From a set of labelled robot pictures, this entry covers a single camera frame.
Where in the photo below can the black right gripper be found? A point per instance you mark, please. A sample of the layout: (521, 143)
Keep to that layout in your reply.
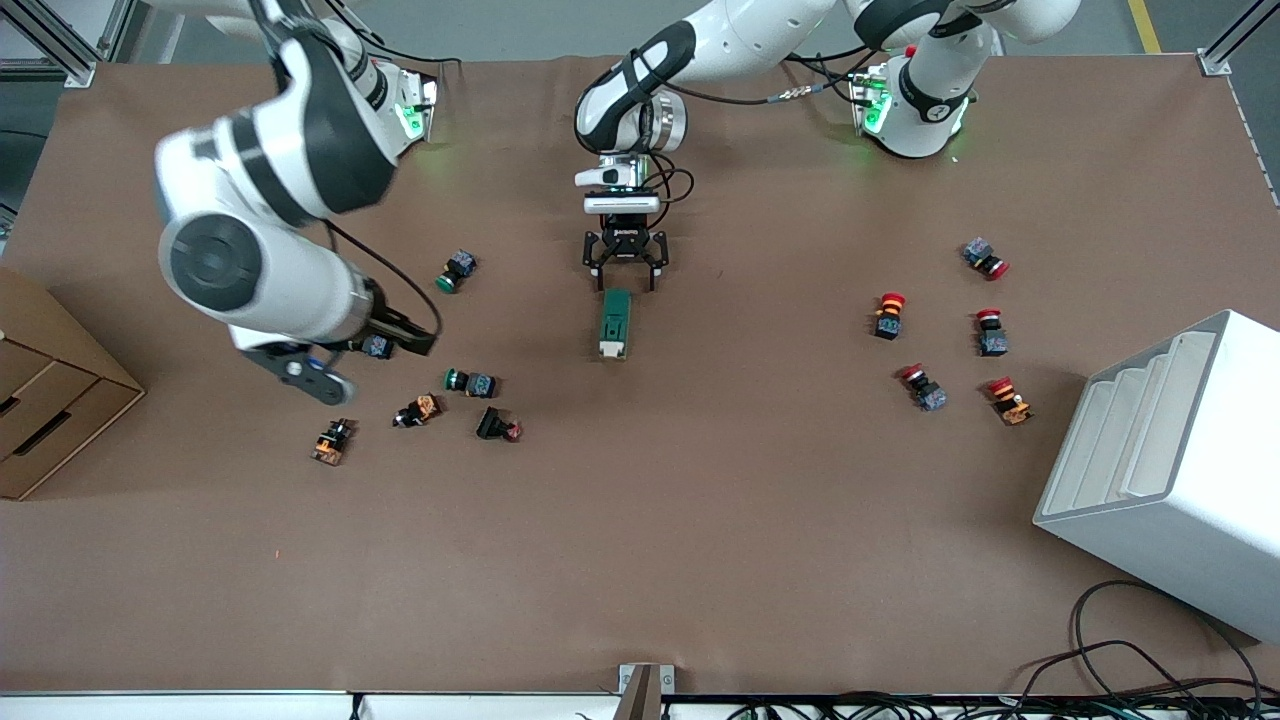
(398, 328)

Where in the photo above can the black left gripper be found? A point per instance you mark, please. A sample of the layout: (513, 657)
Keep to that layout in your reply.
(624, 237)

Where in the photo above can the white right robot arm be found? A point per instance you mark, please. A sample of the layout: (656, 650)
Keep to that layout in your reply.
(250, 270)

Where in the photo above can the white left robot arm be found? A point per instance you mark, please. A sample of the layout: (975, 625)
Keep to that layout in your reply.
(740, 40)

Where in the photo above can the green push button blue block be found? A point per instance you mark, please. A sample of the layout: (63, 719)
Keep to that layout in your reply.
(378, 347)
(457, 270)
(470, 382)

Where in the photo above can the black push button orange block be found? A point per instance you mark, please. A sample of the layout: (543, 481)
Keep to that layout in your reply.
(332, 441)
(418, 410)

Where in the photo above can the black square button red terminals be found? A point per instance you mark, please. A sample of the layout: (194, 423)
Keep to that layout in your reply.
(496, 424)

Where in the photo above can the red mushroom button orange block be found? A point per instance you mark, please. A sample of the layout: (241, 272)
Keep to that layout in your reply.
(1010, 400)
(889, 316)

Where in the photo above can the red mushroom button blue block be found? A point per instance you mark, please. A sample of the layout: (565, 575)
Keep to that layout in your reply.
(991, 334)
(986, 258)
(925, 388)

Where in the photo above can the brown cardboard box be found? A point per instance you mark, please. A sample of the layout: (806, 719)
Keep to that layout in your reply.
(50, 390)

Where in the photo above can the white slotted sorting rack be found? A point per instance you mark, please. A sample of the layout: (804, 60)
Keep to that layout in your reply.
(1190, 470)

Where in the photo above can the metal table edge bracket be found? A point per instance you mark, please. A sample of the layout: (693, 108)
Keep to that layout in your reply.
(645, 690)

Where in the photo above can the aluminium frame profile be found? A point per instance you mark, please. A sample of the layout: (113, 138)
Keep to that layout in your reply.
(60, 50)
(1235, 35)

